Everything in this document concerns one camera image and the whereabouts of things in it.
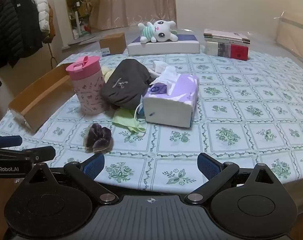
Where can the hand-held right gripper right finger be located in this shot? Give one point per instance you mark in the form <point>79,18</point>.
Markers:
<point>207,165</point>

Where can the white pole stand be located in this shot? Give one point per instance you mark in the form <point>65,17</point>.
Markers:
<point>77,21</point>

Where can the black puffer jacket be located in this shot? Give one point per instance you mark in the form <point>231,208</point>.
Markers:
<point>4,35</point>
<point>29,22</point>

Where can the blue face mask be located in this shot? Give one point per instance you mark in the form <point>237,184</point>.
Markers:
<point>141,110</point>

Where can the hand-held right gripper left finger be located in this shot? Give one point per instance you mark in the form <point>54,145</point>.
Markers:
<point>94,166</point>

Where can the purple velvet scrunchie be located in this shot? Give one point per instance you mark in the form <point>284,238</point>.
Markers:
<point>101,140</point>

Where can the cluttered wooden shelf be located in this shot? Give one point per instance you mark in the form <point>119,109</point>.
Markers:
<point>71,0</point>

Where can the white flat box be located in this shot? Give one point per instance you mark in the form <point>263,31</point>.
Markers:
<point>164,48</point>

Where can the pink lidded cup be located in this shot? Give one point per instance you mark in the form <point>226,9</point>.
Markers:
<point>89,92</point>

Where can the gold clothes rack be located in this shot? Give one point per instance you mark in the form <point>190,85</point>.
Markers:
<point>51,52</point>

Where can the yellow towel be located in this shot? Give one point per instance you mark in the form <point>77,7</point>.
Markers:
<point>107,71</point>

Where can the brown jacket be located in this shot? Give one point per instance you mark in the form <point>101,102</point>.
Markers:
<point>51,22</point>

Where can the green cleaning cloth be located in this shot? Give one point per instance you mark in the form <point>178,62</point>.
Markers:
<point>125,120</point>

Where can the small pale green box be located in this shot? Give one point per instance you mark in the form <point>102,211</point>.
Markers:
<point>174,32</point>

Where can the dark grey knit hat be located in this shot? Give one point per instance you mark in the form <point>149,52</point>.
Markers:
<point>126,85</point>

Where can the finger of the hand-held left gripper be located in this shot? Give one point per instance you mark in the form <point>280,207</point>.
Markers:
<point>9,141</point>
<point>39,153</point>

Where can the beige curtain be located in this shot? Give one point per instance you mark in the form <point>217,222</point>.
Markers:
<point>134,2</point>

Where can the white plush toy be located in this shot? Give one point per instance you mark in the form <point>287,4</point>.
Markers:
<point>159,30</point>

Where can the white puffer jacket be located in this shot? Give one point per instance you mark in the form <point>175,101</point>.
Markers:
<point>40,7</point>

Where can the purple tissue pack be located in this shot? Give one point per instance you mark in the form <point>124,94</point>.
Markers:
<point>171,105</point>

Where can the dark blue flat box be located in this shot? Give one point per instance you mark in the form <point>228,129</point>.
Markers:
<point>186,37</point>

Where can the small closed cardboard box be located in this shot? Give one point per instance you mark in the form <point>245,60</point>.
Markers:
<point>114,42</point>

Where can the plastic wrapped wooden chair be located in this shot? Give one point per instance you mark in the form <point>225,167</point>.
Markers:
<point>294,32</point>

